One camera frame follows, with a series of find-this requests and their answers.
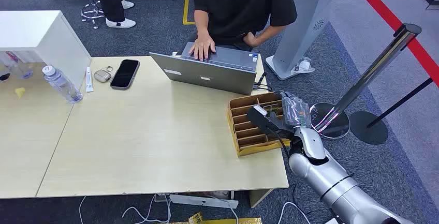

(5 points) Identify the person's right hand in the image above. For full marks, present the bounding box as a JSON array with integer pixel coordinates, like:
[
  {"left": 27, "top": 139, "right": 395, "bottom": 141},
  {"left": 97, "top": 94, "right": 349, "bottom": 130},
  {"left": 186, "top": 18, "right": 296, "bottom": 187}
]
[{"left": 187, "top": 32, "right": 217, "bottom": 62}]

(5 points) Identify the person's left hand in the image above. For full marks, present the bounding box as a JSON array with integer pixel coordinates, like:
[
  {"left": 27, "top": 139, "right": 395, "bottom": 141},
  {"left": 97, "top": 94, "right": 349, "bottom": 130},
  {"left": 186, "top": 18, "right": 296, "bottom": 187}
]
[{"left": 242, "top": 32, "right": 260, "bottom": 48}]

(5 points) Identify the seated person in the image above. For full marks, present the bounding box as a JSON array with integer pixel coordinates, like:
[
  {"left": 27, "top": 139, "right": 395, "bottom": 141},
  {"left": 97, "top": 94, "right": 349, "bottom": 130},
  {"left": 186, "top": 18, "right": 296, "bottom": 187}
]
[{"left": 187, "top": 0, "right": 298, "bottom": 62}]

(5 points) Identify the cardboard slotted card holder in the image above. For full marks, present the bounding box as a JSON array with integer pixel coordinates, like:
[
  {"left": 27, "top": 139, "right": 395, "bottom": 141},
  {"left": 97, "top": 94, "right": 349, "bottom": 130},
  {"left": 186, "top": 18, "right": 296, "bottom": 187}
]
[{"left": 226, "top": 92, "right": 292, "bottom": 158}]

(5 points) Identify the grey laptop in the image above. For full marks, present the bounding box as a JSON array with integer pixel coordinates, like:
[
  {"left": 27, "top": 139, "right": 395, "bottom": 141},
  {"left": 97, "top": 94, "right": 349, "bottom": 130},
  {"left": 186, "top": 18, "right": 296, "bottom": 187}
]
[{"left": 149, "top": 41, "right": 259, "bottom": 96}]

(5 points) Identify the yellow floor tape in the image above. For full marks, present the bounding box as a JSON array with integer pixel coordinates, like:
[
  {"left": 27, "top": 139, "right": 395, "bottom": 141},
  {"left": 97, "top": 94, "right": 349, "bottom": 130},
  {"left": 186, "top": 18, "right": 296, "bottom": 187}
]
[{"left": 182, "top": 0, "right": 200, "bottom": 26}]

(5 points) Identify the grey kiosk stand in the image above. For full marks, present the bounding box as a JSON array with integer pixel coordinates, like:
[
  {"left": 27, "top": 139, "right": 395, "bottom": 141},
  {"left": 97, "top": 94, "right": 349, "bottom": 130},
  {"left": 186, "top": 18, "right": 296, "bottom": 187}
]
[{"left": 265, "top": 0, "right": 336, "bottom": 81}]

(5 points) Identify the plastic-wrapped white plug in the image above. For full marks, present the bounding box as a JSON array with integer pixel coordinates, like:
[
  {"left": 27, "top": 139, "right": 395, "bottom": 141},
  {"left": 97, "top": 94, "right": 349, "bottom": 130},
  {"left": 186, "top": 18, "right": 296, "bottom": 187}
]
[{"left": 291, "top": 56, "right": 316, "bottom": 76}]

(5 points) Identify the black smartphone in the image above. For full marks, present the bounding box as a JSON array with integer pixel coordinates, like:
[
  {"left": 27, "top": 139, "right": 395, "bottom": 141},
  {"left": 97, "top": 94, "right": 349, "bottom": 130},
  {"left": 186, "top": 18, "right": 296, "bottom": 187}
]
[{"left": 109, "top": 59, "right": 141, "bottom": 91}]

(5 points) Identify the chrome chair base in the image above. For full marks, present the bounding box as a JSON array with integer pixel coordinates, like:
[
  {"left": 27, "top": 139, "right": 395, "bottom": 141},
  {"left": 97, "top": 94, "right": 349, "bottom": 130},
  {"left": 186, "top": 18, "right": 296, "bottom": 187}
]
[{"left": 77, "top": 0, "right": 106, "bottom": 30}]

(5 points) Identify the small white tube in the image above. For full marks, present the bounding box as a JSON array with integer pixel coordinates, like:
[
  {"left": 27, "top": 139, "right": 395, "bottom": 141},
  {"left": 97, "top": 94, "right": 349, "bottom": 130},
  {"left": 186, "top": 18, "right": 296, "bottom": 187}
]
[{"left": 85, "top": 66, "right": 95, "bottom": 93}]

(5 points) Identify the red barrier belt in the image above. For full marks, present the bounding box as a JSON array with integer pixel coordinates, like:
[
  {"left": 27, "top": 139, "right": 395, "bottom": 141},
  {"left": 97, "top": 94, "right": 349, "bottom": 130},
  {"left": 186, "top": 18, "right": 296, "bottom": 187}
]
[{"left": 345, "top": 0, "right": 439, "bottom": 88}]

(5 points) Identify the clear plastic water bottle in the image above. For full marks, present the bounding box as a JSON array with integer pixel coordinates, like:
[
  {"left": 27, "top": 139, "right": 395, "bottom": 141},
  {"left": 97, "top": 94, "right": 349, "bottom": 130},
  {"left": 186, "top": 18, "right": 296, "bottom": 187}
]
[{"left": 41, "top": 65, "right": 84, "bottom": 105}]

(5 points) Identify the white power strip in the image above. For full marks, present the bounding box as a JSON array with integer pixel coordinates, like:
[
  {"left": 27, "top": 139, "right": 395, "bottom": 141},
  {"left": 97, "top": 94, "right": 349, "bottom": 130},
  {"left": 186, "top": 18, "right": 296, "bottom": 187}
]
[{"left": 169, "top": 193, "right": 239, "bottom": 210}]

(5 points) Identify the wooden table leg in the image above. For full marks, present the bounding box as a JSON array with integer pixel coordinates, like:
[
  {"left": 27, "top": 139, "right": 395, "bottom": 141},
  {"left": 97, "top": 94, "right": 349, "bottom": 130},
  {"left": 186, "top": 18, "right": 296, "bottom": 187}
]
[{"left": 248, "top": 188, "right": 275, "bottom": 209}]

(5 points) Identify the white cabinet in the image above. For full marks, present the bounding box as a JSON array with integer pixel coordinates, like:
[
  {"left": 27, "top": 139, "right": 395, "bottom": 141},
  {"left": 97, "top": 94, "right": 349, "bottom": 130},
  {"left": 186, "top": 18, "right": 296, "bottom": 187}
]
[{"left": 0, "top": 10, "right": 93, "bottom": 90}]

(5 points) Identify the gold foil sheet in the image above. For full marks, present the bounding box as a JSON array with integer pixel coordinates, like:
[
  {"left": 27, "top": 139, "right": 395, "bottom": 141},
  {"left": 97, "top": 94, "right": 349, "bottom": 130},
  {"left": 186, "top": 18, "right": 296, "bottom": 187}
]
[{"left": 169, "top": 212, "right": 264, "bottom": 224}]

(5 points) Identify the black laptop cable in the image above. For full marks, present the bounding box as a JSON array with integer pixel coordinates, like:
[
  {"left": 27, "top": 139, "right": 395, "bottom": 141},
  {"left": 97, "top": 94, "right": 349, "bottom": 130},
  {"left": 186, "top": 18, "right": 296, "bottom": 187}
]
[{"left": 253, "top": 72, "right": 274, "bottom": 93}]

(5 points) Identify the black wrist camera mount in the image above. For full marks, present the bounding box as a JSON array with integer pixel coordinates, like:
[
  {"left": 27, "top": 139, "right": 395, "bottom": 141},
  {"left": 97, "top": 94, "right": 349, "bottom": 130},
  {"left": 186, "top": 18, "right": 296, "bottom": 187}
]
[{"left": 246, "top": 105, "right": 296, "bottom": 138}]

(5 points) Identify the grey earbuds case with ring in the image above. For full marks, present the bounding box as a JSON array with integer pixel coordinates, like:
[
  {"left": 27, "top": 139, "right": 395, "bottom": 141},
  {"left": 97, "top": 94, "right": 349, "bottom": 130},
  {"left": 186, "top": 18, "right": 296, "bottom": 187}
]
[{"left": 93, "top": 66, "right": 114, "bottom": 84}]

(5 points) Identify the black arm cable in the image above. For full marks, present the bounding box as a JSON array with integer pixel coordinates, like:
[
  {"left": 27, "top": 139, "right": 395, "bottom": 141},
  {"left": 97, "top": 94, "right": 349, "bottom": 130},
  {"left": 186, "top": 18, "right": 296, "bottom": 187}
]
[{"left": 266, "top": 126, "right": 293, "bottom": 159}]

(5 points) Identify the chrome stanchion post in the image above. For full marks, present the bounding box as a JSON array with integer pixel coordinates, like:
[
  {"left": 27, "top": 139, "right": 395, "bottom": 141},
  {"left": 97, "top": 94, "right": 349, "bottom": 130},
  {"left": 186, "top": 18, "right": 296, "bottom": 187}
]
[{"left": 309, "top": 23, "right": 422, "bottom": 140}]

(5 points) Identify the black stanchion post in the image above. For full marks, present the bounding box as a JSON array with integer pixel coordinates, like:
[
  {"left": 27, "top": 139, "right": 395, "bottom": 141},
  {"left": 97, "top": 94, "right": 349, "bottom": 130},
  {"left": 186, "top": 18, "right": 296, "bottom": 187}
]
[{"left": 349, "top": 77, "right": 434, "bottom": 146}]

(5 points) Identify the white looped cable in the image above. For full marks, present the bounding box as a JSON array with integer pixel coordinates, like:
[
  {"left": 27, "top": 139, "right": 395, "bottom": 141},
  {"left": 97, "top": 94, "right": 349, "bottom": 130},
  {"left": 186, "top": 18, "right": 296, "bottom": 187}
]
[{"left": 276, "top": 201, "right": 312, "bottom": 224}]

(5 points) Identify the white cable bundle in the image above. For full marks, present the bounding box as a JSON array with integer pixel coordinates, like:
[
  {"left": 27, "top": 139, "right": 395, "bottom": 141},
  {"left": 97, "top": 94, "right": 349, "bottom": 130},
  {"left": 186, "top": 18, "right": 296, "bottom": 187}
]
[{"left": 121, "top": 195, "right": 172, "bottom": 224}]

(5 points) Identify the thin white cable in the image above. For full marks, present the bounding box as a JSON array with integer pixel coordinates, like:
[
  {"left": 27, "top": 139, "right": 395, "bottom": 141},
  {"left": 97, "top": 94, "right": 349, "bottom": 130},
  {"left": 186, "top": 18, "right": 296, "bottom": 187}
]
[{"left": 78, "top": 196, "right": 88, "bottom": 224}]

